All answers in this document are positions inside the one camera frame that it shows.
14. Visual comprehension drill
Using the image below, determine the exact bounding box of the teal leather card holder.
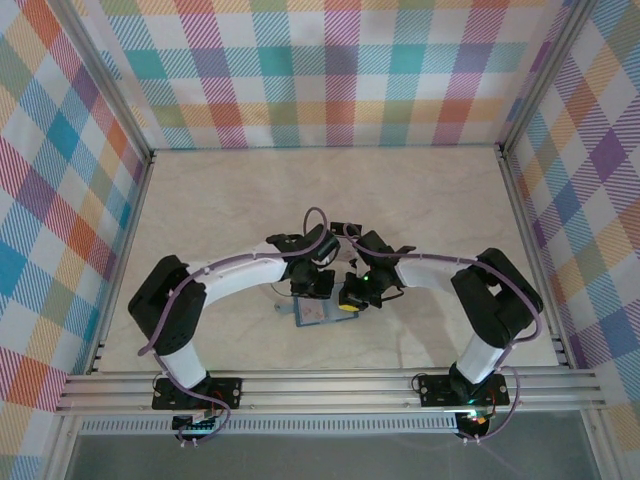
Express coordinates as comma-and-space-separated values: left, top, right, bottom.
273, 294, 354, 330

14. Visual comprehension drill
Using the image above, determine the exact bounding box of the right circuit board with LED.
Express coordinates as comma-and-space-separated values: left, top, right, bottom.
459, 409, 494, 431

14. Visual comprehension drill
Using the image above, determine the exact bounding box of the left green circuit board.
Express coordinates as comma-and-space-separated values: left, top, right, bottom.
172, 409, 221, 434

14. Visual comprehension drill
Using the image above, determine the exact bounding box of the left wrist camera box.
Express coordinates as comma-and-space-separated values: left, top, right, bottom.
310, 224, 342, 269

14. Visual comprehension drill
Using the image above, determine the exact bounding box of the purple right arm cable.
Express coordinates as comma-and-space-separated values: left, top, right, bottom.
343, 223, 546, 445

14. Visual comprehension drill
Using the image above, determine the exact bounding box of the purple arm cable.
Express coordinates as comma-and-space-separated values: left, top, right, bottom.
138, 206, 334, 449
343, 223, 546, 445

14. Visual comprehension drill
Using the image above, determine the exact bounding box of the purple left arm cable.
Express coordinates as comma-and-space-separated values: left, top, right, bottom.
138, 206, 334, 449

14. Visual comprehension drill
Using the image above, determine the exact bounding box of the aluminium mounting rail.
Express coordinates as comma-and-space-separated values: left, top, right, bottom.
54, 369, 606, 416

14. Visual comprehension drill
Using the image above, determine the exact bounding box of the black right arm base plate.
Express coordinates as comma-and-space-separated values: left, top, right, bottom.
417, 372, 511, 409

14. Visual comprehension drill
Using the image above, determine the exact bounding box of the slotted grey cable duct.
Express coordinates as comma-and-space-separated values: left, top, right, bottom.
79, 417, 461, 435

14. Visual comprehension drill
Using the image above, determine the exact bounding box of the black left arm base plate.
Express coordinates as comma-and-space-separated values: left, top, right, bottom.
152, 377, 243, 412

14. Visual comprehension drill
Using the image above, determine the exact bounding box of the aluminium table side rail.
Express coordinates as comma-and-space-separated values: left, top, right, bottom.
87, 152, 156, 376
497, 147, 574, 371

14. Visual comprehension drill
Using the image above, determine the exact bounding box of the aluminium frame post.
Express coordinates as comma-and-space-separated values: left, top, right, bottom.
499, 0, 599, 156
49, 0, 156, 161

